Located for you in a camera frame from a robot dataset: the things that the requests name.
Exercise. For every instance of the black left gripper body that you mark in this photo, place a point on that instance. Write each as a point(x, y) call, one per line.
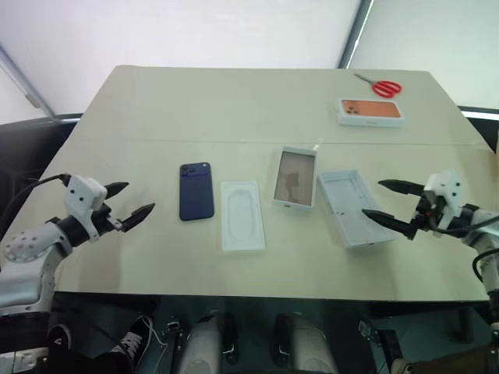
point(107, 220)

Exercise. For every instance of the dark blue smartphone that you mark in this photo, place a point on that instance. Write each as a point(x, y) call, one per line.
point(197, 195)

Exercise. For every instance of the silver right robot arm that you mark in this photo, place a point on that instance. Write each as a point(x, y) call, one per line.
point(483, 230)

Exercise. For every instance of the black side table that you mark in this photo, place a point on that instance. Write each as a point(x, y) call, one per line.
point(27, 148)

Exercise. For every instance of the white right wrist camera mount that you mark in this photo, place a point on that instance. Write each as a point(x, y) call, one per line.
point(448, 187)

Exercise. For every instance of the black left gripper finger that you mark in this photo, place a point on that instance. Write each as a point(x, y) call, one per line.
point(117, 188)
point(138, 215)

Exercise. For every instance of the phone box with orange print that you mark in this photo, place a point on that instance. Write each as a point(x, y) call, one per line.
point(368, 111)

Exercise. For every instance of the white moulded insert tray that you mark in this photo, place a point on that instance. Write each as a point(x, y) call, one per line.
point(243, 218)

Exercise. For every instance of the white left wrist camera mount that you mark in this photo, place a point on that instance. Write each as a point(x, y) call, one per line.
point(82, 192)

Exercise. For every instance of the black sneaker with white laces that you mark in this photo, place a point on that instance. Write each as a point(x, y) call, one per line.
point(130, 343)

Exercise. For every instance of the grey rounded shape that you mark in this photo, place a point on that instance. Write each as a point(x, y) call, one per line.
point(200, 346)
point(308, 346)

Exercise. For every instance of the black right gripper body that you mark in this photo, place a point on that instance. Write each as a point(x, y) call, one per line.
point(429, 216)

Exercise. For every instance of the dark window frame bar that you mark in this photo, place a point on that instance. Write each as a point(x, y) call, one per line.
point(352, 35)

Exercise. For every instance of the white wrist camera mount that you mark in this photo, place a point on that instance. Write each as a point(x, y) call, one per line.
point(82, 192)
point(448, 187)

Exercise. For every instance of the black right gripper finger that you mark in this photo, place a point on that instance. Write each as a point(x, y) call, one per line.
point(391, 223)
point(403, 187)

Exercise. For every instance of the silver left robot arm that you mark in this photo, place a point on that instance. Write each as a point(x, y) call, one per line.
point(27, 245)

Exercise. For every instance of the grey window frame bar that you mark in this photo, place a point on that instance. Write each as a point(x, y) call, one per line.
point(27, 82)

